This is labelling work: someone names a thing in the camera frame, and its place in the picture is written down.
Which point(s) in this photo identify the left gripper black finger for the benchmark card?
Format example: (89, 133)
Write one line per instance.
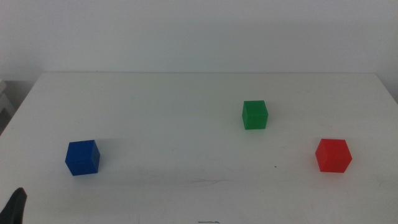
(14, 208)

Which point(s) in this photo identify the blue cube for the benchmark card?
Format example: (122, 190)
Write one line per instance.
(81, 158)

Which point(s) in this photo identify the green cube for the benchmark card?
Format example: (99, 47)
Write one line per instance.
(255, 116)

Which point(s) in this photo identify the red cube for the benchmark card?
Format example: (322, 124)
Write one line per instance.
(333, 157)

